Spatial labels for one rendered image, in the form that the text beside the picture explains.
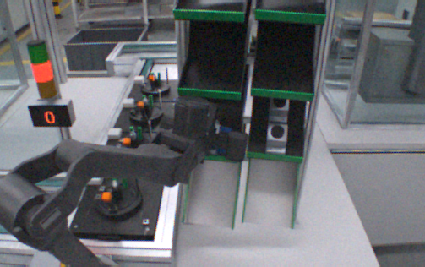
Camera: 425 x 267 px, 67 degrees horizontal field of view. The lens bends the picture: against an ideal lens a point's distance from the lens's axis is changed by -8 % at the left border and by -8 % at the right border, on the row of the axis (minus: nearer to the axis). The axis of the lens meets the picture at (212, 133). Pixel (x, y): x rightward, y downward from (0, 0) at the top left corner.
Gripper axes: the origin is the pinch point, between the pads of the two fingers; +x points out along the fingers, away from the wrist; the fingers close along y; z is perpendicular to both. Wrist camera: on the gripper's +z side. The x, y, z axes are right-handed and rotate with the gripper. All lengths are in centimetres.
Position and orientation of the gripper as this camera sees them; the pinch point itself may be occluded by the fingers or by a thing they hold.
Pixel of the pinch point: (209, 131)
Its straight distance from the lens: 76.3
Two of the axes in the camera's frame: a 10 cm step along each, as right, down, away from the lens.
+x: 2.7, -2.8, 9.2
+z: 1.3, -9.4, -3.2
